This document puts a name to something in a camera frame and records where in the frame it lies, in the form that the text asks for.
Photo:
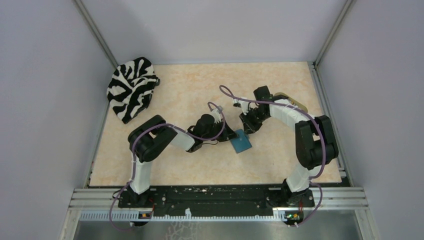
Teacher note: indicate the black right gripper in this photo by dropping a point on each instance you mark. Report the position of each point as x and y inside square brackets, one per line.
[249, 127]

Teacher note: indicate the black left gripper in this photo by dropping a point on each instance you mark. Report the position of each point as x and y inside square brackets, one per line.
[227, 134]

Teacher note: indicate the teal leather card holder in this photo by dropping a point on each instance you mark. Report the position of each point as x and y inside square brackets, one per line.
[241, 142]

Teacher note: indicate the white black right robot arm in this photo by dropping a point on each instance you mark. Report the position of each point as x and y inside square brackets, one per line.
[315, 143]

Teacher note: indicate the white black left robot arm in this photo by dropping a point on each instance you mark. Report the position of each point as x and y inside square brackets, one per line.
[151, 138]

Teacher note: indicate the beige card tray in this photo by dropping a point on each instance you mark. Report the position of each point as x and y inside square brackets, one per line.
[291, 100]

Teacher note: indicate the zebra striped cloth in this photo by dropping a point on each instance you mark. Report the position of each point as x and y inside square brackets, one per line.
[131, 88]

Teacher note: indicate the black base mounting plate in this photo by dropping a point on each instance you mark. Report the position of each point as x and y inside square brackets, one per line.
[242, 200]

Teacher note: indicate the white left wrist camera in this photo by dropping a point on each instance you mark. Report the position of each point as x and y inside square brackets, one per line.
[217, 114]

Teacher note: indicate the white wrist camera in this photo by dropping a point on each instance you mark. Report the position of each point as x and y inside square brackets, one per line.
[217, 114]
[243, 105]

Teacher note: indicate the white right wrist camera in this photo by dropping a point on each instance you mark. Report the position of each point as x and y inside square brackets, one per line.
[243, 105]

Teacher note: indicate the aluminium frame rail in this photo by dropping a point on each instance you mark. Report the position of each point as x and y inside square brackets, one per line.
[98, 205]

